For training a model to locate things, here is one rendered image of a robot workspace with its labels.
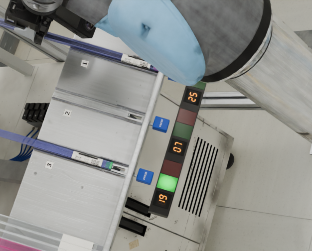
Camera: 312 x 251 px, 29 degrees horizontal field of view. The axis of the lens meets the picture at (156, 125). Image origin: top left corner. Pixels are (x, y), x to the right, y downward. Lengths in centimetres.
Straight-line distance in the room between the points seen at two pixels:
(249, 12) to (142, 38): 11
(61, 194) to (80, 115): 16
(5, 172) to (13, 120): 21
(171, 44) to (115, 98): 68
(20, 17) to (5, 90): 78
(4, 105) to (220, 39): 133
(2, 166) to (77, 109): 48
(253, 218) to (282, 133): 28
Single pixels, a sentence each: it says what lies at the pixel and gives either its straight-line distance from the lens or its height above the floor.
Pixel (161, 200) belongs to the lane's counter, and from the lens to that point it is 120.
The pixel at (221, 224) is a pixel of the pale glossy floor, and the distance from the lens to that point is 194.
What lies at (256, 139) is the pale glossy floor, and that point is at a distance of 197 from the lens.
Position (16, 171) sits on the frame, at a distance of 160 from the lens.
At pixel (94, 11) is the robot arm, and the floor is 101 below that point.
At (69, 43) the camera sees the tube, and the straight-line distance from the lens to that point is 127.
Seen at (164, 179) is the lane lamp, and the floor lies 66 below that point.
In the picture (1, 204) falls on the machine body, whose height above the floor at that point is 62.
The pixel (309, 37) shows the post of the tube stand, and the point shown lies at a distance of 203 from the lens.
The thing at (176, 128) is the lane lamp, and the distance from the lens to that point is 123.
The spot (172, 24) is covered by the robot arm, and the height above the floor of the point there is 116.
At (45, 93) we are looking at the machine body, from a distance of 173.
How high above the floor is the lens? 151
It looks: 41 degrees down
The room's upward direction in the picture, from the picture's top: 59 degrees counter-clockwise
